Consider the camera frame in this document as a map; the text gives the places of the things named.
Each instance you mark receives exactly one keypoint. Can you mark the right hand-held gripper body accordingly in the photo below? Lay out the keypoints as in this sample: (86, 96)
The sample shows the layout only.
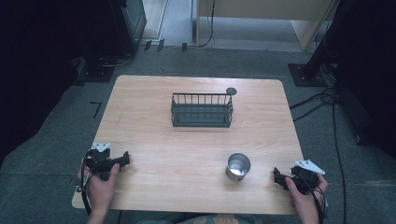
(306, 180)

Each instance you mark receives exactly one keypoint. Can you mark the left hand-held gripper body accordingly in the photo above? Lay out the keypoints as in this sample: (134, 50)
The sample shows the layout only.
(97, 160)

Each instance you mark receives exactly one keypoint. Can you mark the person's right hand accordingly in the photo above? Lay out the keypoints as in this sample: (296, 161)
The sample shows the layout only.
(306, 203)

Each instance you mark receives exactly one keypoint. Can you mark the person's left hand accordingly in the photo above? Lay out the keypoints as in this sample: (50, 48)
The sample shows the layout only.
(99, 191)

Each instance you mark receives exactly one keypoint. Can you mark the silver metal cup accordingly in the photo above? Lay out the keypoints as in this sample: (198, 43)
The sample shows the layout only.
(237, 169)

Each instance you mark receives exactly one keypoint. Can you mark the person's patterned clothing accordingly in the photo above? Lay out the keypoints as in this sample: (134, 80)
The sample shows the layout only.
(218, 219)

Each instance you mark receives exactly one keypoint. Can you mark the black stand base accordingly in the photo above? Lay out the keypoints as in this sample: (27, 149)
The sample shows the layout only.
(96, 73)

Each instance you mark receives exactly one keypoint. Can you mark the dark round table grommet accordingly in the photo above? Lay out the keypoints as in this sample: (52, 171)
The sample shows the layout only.
(231, 91)

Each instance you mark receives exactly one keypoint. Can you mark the small black floor strip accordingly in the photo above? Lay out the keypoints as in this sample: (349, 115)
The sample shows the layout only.
(148, 45)
(160, 45)
(184, 47)

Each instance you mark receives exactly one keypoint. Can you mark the black equipment cabinet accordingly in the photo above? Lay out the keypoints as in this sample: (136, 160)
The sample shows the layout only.
(130, 25)

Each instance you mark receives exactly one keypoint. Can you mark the light wooden cabinet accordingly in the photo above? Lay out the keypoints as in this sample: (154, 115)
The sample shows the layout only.
(264, 7)

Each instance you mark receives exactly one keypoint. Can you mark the black stand base plate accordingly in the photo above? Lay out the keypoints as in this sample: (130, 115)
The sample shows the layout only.
(306, 81)

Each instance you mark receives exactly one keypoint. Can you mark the black slanted stand post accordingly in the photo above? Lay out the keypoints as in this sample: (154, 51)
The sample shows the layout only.
(323, 40)

